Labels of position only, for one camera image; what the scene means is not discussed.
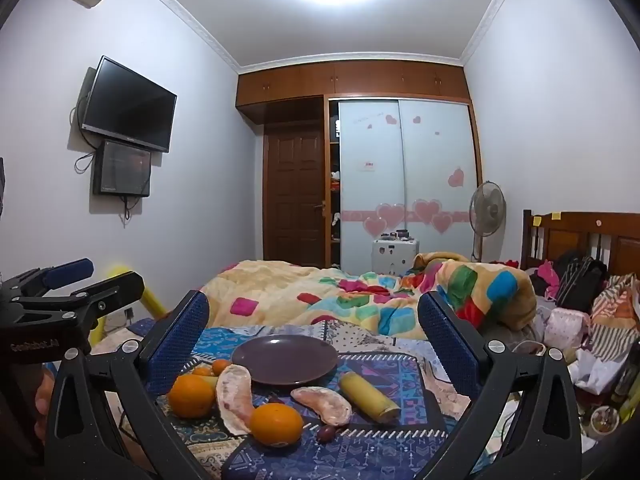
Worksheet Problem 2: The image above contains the blue patterned tablecloth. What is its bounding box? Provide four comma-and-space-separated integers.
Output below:
90, 322, 501, 480

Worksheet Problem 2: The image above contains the white appliance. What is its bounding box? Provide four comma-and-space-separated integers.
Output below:
372, 237, 418, 277

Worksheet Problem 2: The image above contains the black wall television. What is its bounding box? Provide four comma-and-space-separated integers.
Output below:
81, 55, 178, 154

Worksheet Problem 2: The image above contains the black bag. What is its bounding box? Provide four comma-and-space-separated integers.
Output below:
555, 251, 608, 301

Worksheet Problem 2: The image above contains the white plastic bag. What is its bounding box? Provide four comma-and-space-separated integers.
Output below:
575, 347, 631, 396

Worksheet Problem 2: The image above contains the pink cloth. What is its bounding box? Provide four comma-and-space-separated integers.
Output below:
530, 260, 561, 301

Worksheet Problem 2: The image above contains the wooden bed headboard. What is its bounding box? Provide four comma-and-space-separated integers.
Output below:
521, 209, 640, 281

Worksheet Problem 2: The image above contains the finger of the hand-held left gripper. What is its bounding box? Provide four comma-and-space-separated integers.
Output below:
10, 258, 95, 306
60, 271, 146, 333

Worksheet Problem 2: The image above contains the peeled pomelo segment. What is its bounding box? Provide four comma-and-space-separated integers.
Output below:
216, 364, 256, 436
291, 386, 352, 427

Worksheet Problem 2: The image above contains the large orange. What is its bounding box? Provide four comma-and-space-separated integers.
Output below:
168, 374, 217, 420
250, 403, 304, 447

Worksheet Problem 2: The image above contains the small black wall monitor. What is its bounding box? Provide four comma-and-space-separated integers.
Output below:
92, 140, 152, 198

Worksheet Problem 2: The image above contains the brown wooden door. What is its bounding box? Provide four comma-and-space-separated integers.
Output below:
262, 122, 328, 268

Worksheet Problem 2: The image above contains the standing fan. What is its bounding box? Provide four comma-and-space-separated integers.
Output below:
468, 181, 507, 263

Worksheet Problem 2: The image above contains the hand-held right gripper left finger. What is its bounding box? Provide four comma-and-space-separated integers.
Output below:
45, 290, 211, 480

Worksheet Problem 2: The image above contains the yellow-green gourd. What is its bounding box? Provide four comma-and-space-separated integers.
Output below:
339, 372, 402, 423

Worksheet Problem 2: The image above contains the colourful patchwork blanket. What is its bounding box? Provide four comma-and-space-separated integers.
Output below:
200, 252, 538, 346

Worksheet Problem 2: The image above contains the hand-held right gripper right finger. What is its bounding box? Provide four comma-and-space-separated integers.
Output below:
417, 290, 583, 480

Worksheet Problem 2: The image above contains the small white cup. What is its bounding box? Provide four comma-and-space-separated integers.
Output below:
590, 406, 621, 436

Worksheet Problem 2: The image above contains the pink dotted bag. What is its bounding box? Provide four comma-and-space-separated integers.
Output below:
545, 307, 591, 356

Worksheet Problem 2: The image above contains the wooden wardrobe with glass doors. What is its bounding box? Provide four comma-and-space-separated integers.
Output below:
236, 60, 483, 271

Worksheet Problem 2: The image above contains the striped bag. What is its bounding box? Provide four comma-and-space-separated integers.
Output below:
590, 274, 640, 356

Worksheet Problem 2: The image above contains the purple plate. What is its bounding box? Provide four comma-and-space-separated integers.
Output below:
231, 335, 340, 387

